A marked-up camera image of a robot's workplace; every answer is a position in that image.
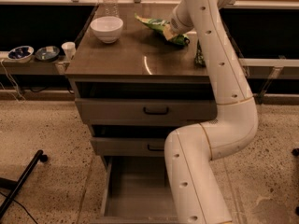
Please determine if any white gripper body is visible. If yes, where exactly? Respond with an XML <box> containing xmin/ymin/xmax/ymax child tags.
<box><xmin>170</xmin><ymin>0</ymin><xmax>197</xmax><ymax>35</ymax></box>

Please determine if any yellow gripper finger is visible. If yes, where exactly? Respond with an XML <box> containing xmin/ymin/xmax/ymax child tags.
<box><xmin>163</xmin><ymin>24</ymin><xmax>177</xmax><ymax>41</ymax></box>

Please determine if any green rice chip bag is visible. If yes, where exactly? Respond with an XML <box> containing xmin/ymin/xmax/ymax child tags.
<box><xmin>135</xmin><ymin>14</ymin><xmax>190</xmax><ymax>46</ymax></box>

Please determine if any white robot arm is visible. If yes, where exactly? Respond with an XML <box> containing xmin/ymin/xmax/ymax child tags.
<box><xmin>164</xmin><ymin>0</ymin><xmax>258</xmax><ymax>224</ymax></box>

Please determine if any grey drawer cabinet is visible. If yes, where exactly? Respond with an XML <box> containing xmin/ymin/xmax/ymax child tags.
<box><xmin>64</xmin><ymin>3</ymin><xmax>219</xmax><ymax>224</ymax></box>

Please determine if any grey top drawer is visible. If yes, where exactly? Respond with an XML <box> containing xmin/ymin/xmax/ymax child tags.
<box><xmin>75</xmin><ymin>98</ymin><xmax>217</xmax><ymax>126</ymax></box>

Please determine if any grey middle drawer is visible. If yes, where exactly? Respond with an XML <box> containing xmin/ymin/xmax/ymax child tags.
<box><xmin>91</xmin><ymin>137</ymin><xmax>164</xmax><ymax>157</ymax></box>

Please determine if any grey open bottom drawer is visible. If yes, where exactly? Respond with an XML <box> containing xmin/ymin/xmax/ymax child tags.
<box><xmin>91</xmin><ymin>156</ymin><xmax>178</xmax><ymax>224</ymax></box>

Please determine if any green soda can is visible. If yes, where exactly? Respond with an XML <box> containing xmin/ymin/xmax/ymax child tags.
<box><xmin>194</xmin><ymin>42</ymin><xmax>206</xmax><ymax>67</ymax></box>

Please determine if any white ceramic bowl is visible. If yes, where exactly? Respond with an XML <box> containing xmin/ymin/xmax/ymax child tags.
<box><xmin>90</xmin><ymin>16</ymin><xmax>123</xmax><ymax>44</ymax></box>

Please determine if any clear plastic water bottle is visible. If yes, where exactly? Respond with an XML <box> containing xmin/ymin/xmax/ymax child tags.
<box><xmin>99</xmin><ymin>0</ymin><xmax>121</xmax><ymax>19</ymax></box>

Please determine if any white paper cup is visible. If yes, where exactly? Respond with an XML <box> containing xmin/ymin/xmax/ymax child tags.
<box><xmin>62</xmin><ymin>42</ymin><xmax>76</xmax><ymax>60</ymax></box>

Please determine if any grey side shelf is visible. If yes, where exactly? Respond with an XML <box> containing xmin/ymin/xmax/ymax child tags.
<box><xmin>0</xmin><ymin>51</ymin><xmax>69</xmax><ymax>76</ymax></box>

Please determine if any dark blue bowl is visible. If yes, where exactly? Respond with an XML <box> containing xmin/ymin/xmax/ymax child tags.
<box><xmin>35</xmin><ymin>46</ymin><xmax>60</xmax><ymax>62</ymax></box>

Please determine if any blue patterned bowl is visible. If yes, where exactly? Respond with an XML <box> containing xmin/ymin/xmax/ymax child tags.
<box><xmin>8</xmin><ymin>46</ymin><xmax>34</xmax><ymax>63</ymax></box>

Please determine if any black stand leg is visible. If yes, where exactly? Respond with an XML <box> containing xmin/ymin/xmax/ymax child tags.
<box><xmin>0</xmin><ymin>150</ymin><xmax>48</xmax><ymax>218</ymax></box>

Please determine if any white hanging cable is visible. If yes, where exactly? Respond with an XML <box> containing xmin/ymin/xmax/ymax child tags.
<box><xmin>0</xmin><ymin>59</ymin><xmax>26</xmax><ymax>102</ymax></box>

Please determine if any black floor cable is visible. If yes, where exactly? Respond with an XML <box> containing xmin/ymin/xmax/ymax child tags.
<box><xmin>0</xmin><ymin>191</ymin><xmax>39</xmax><ymax>224</ymax></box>

